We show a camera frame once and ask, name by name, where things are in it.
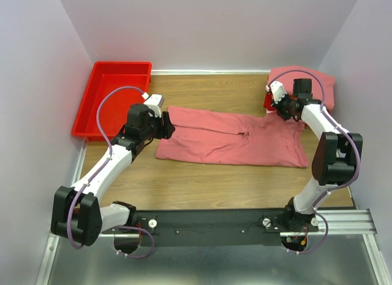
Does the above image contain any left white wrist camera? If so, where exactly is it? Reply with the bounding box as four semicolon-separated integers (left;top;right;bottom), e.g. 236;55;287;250
141;93;164;118

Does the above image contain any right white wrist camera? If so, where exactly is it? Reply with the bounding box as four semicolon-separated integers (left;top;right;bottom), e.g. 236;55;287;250
266;81;288;104

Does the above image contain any folded pink shirt on stack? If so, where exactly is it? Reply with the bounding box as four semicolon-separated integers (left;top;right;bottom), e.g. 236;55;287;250
266;66;337;110

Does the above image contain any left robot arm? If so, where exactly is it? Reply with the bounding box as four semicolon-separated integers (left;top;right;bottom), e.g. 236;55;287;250
50;104;175;249

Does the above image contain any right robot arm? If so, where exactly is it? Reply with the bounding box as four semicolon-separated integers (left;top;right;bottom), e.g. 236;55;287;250
269;78;363;231

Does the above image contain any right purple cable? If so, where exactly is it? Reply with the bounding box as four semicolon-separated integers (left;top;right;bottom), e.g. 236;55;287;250
266;69;361;255

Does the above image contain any purple cable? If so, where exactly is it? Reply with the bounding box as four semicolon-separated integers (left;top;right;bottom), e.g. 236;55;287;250
266;69;361;255
67;85;156;259

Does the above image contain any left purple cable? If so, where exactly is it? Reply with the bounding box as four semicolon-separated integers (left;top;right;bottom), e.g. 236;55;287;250
67;85;156;259

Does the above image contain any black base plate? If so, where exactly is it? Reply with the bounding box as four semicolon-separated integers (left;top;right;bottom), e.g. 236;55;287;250
134;208;319;248

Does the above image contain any red plastic bin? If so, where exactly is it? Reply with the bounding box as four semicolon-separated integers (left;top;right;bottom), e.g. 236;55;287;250
72;61;152;141

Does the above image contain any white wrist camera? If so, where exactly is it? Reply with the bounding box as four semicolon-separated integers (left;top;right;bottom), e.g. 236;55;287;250
141;93;164;118
266;81;288;104

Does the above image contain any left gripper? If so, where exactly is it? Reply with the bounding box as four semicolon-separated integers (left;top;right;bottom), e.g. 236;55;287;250
141;110;176;140

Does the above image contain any folded red shirt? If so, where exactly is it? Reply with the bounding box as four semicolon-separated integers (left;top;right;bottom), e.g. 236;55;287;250
263;94;276;112

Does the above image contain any pink t-shirt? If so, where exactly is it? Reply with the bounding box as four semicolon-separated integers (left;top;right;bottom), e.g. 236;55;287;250
156;106;309;168

